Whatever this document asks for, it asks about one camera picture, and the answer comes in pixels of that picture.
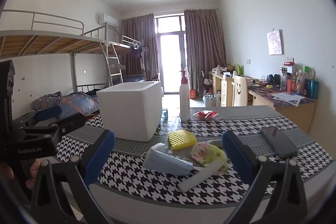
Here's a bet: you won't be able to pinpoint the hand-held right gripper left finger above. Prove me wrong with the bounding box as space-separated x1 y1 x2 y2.
30 130 116 224

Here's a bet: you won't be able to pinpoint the blue face mask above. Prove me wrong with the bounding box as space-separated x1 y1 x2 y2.
142 143 194 176

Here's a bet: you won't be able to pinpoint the blue orange plaid blanket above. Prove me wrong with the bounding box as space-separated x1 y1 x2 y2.
31 91 100 119

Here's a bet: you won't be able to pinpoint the glass balcony door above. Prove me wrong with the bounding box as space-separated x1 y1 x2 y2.
155 14 187 94

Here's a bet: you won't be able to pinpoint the wooden smiley face chair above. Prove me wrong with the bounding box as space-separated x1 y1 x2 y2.
231 75 248 107

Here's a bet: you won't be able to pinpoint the blue shampoo bottle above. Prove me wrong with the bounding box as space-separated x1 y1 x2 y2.
310 80 319 98

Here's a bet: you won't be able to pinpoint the red snack packet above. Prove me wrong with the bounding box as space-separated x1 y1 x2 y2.
193 110 219 121

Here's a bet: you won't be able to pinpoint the floral green pink cloth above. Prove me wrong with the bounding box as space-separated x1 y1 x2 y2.
189 142 229 172

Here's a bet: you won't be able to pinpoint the dark hanging clothes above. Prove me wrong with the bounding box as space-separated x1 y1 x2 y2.
130 44 143 58

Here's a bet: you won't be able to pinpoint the white pump bottle red cap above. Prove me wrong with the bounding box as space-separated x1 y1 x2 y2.
179 66 191 122

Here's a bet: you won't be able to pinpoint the metal bunk ladder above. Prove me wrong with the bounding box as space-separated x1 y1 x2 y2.
101 43 124 88

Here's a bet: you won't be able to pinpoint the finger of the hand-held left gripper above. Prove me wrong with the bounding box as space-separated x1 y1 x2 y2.
12 105 63 127
20 112 86 136

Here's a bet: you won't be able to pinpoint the large metal bunk bed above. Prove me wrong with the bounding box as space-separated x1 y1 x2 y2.
0 10 124 122

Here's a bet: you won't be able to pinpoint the person's left hand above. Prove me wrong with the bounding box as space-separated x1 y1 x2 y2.
0 158 42 190

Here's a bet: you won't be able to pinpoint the cartoon wall picture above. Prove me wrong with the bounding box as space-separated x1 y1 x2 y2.
267 29 284 55

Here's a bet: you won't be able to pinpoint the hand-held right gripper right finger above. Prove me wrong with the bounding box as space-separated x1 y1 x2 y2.
222 130 307 224

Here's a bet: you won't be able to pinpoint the white foam box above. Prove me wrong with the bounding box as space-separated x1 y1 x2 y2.
96 81 163 142

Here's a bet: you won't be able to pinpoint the white tube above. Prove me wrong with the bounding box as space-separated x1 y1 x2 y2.
179 160 223 191

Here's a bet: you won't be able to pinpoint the white air conditioner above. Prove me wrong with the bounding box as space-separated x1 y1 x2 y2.
98 13 118 28

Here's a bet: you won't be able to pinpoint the black headphones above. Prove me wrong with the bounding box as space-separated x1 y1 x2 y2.
266 74 281 86

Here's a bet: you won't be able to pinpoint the printed papers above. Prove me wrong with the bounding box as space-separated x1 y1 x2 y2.
272 92 306 106

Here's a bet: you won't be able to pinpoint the small metal bunk bed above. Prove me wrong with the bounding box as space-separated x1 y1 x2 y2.
109 35 149 83

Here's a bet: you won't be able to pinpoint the yellow ridged sponge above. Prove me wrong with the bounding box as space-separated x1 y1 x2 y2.
167 130 197 151

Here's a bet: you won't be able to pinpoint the light blue waste bin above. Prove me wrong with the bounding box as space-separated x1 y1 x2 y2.
203 94 217 107

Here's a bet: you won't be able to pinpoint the wooden desk patterned top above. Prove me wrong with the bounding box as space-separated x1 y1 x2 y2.
248 82 317 132

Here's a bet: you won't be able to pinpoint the black smartphone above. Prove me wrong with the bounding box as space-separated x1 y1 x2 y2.
260 126 298 159

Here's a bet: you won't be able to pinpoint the brown curtain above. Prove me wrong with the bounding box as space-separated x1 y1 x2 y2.
184 9 227 93
121 14 159 80

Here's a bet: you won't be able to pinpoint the houndstooth tablecloth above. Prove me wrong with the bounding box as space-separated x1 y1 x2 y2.
54 105 328 207

